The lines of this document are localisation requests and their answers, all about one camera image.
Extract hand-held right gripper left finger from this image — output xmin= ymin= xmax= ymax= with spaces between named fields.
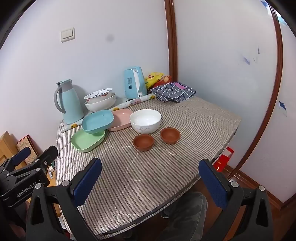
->
xmin=25 ymin=158 xmax=102 ymax=241

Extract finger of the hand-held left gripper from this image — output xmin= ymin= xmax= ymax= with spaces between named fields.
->
xmin=23 ymin=146 xmax=59 ymax=173
xmin=0 ymin=147 xmax=31 ymax=173

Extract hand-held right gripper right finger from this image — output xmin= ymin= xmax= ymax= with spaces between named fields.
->
xmin=198 ymin=159 xmax=275 ymax=241

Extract green plastic plate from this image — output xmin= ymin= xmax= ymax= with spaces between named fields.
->
xmin=71 ymin=128 xmax=105 ymax=153

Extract blue plastic plate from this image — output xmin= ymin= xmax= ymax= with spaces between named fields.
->
xmin=82 ymin=110 xmax=115 ymax=134

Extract small brown clay bowl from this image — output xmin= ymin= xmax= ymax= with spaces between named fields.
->
xmin=160 ymin=127 xmax=181 ymax=144
xmin=132 ymin=134 xmax=154 ymax=152

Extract pink plastic plate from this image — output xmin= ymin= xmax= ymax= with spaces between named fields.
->
xmin=108 ymin=108 xmax=133 ymax=132

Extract white patterned ceramic bowl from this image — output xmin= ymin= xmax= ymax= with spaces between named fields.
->
xmin=129 ymin=109 xmax=162 ymax=134

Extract stacked white patterned bowls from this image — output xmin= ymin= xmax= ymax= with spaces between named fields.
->
xmin=84 ymin=93 xmax=116 ymax=113

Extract red-framed printed box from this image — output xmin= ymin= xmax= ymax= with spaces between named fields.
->
xmin=16 ymin=134 xmax=39 ymax=164

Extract light wooden cabinet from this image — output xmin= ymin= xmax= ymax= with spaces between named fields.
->
xmin=0 ymin=131 xmax=19 ymax=167

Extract red paper bag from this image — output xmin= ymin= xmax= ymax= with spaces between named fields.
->
xmin=213 ymin=147 xmax=234 ymax=172

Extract person's camouflage trouser leg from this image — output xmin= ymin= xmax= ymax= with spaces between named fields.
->
xmin=159 ymin=191 xmax=208 ymax=241

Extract striped grey tablecloth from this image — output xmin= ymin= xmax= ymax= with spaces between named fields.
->
xmin=55 ymin=96 xmax=242 ymax=240

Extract light blue thermos jug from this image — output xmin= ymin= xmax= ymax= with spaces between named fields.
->
xmin=54 ymin=79 xmax=85 ymax=124

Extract large bowl with red print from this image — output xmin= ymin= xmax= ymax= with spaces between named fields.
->
xmin=84 ymin=88 xmax=114 ymax=105

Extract rolled fruit-print table mat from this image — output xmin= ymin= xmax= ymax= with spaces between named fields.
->
xmin=60 ymin=93 xmax=155 ymax=133

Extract folded grey checked cloth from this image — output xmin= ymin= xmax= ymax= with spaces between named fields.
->
xmin=150 ymin=82 xmax=197 ymax=103

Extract light blue electric kettle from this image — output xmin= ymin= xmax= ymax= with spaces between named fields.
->
xmin=124 ymin=67 xmax=148 ymax=100

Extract yellow chips bag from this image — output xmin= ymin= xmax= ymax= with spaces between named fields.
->
xmin=145 ymin=72 xmax=164 ymax=91

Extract brown wooden trim strip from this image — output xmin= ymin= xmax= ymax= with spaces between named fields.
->
xmin=164 ymin=0 xmax=178 ymax=84
xmin=225 ymin=0 xmax=289 ymax=210

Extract cream wall light switch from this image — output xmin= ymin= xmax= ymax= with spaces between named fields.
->
xmin=60 ymin=27 xmax=75 ymax=42

